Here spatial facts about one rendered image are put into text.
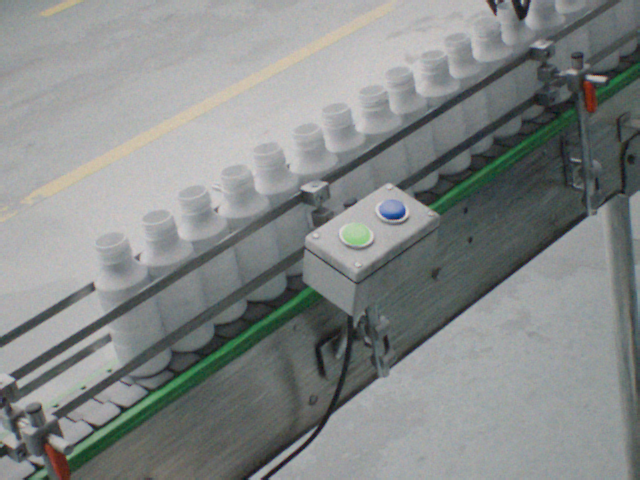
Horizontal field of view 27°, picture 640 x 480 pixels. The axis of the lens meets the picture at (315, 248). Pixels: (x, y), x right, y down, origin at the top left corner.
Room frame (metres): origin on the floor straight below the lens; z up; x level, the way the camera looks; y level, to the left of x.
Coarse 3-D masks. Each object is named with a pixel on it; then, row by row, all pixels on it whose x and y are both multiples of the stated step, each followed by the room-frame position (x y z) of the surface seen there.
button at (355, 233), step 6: (348, 228) 1.27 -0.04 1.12; (354, 228) 1.27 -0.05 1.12; (360, 228) 1.27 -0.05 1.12; (366, 228) 1.27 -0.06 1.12; (342, 234) 1.27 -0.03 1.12; (348, 234) 1.26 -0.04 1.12; (354, 234) 1.26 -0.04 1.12; (360, 234) 1.26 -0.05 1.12; (366, 234) 1.26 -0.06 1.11; (348, 240) 1.26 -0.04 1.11; (354, 240) 1.26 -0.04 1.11; (360, 240) 1.25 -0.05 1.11; (366, 240) 1.26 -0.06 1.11
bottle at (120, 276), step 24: (96, 240) 1.29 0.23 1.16; (120, 240) 1.29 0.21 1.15; (120, 264) 1.26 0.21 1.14; (144, 264) 1.29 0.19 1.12; (96, 288) 1.27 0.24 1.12; (120, 288) 1.25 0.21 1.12; (144, 312) 1.26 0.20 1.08; (120, 336) 1.25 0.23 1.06; (144, 336) 1.25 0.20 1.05; (120, 360) 1.26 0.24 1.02; (168, 360) 1.27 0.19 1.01
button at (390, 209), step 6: (384, 204) 1.31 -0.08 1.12; (390, 204) 1.31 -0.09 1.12; (396, 204) 1.31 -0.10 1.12; (402, 204) 1.31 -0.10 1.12; (384, 210) 1.30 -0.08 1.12; (390, 210) 1.30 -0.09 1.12; (396, 210) 1.30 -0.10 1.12; (402, 210) 1.30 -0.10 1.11; (384, 216) 1.30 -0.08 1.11; (390, 216) 1.29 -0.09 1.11; (396, 216) 1.29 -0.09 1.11; (402, 216) 1.30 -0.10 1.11
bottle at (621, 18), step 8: (624, 0) 1.86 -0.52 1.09; (632, 0) 1.87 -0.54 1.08; (616, 8) 1.86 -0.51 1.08; (624, 8) 1.86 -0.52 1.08; (632, 8) 1.87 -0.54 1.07; (616, 16) 1.86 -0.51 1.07; (624, 16) 1.86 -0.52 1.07; (632, 16) 1.87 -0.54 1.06; (616, 24) 1.86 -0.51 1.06; (624, 24) 1.86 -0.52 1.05; (632, 24) 1.87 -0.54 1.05; (624, 32) 1.86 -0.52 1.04; (632, 40) 1.86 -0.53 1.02; (624, 48) 1.86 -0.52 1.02; (632, 48) 1.86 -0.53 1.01; (624, 56) 1.86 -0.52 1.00
